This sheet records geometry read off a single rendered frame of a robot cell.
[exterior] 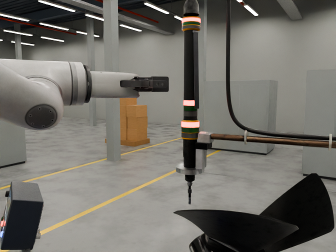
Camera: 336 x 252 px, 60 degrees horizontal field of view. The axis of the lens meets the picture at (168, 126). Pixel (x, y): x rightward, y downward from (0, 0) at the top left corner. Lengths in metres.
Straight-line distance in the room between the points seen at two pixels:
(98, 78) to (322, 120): 5.74
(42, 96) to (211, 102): 7.92
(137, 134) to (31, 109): 8.49
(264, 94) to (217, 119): 1.44
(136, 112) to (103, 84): 8.30
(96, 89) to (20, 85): 0.15
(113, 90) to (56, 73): 0.10
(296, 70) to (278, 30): 1.80
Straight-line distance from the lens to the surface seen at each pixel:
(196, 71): 0.69
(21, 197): 1.25
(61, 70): 0.56
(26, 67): 0.56
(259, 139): 0.67
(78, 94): 0.57
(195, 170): 0.70
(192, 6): 0.72
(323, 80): 6.14
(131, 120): 9.01
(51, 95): 0.49
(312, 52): 12.92
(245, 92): 7.99
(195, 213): 0.58
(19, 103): 0.48
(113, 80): 0.57
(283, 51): 13.07
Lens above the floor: 1.64
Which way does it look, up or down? 7 degrees down
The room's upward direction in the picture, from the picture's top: straight up
